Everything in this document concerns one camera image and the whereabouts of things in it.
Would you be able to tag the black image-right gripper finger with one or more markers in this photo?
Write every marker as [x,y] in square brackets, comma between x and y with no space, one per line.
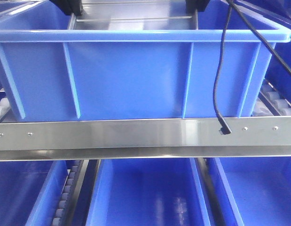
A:
[196,5]

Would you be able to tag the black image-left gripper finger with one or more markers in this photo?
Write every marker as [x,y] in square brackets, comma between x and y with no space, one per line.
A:
[69,7]

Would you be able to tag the small silver metal tray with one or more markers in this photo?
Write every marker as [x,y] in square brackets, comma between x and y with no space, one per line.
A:
[134,15]

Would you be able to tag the blue target plastic bin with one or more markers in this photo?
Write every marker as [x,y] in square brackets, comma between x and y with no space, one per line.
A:
[52,73]

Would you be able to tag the lower steel rack beam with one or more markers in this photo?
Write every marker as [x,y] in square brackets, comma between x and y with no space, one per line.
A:
[152,138]

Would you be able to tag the blue bin lower left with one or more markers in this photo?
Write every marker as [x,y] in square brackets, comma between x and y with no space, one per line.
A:
[30,191]

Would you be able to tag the blue bin lower centre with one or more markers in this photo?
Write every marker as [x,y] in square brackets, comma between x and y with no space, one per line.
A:
[149,192]

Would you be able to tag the blue bin lower right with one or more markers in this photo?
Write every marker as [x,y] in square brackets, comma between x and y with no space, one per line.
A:
[253,191]

